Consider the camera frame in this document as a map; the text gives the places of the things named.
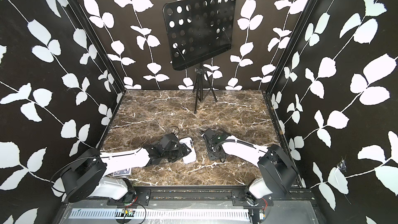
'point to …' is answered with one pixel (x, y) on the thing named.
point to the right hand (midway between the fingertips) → (213, 153)
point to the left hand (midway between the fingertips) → (190, 151)
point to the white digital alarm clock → (191, 157)
